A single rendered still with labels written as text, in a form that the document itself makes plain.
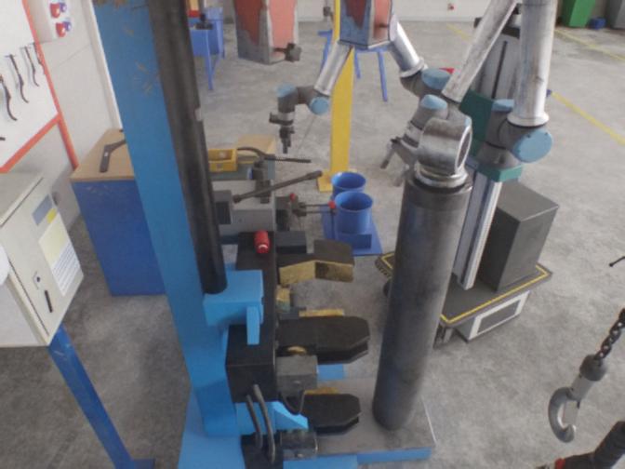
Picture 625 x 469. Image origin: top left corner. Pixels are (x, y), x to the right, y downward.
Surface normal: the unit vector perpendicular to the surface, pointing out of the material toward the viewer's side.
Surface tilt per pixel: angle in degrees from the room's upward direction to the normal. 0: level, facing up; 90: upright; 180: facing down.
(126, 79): 90
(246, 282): 0
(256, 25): 90
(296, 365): 0
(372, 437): 0
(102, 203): 90
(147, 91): 90
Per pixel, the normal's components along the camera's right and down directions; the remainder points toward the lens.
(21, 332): 0.07, 0.59
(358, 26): -0.66, 0.44
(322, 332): 0.00, -0.81
